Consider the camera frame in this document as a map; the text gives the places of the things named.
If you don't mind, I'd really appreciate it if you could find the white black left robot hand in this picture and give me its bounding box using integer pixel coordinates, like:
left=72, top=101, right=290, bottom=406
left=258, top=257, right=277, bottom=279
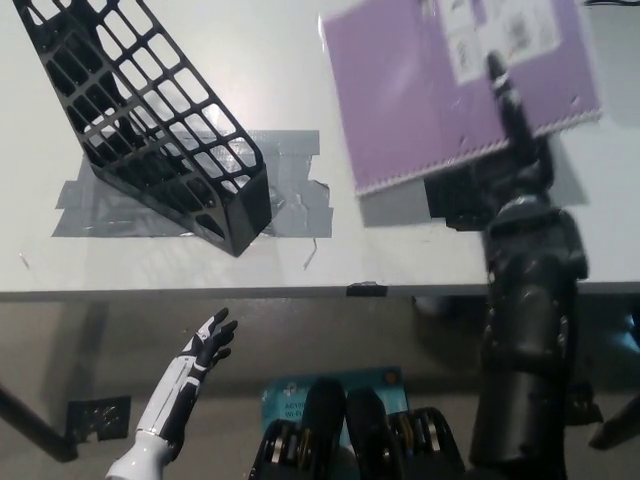
left=135, top=307, right=239, bottom=444

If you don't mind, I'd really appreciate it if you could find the purple spiral notebook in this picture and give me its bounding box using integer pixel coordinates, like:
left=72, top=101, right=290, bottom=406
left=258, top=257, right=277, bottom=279
left=319, top=0, right=604, bottom=198

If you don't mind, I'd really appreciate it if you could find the black desk leg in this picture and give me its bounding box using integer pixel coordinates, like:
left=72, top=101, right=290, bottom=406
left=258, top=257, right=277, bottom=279
left=0, top=382, right=80, bottom=462
left=588, top=397, right=640, bottom=449

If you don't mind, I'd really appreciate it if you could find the black mesh file shelf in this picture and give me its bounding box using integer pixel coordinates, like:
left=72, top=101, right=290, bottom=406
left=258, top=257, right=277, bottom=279
left=12, top=0, right=273, bottom=259

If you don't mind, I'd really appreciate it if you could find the black floor tape patch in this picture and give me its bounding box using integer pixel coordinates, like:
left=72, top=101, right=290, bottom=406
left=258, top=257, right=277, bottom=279
left=65, top=395, right=133, bottom=442
left=563, top=383, right=604, bottom=427

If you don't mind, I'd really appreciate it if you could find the small black tape strip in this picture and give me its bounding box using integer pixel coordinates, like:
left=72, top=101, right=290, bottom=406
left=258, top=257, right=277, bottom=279
left=345, top=281, right=389, bottom=299

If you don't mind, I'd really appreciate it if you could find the grey duct tape patch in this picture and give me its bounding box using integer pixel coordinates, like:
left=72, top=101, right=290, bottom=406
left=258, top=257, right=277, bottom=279
left=49, top=129, right=335, bottom=241

